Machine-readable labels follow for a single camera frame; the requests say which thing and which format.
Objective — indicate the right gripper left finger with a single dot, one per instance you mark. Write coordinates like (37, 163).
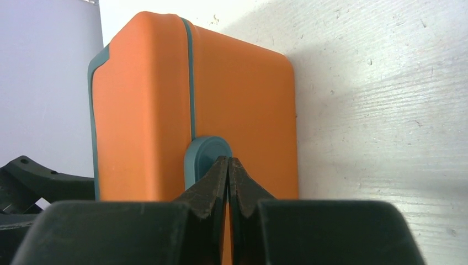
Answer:
(187, 230)

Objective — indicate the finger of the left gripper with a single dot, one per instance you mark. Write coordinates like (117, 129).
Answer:
(24, 182)

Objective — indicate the orange plastic medicine box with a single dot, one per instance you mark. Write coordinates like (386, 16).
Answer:
(195, 131)

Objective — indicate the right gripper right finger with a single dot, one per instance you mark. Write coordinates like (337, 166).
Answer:
(310, 226)

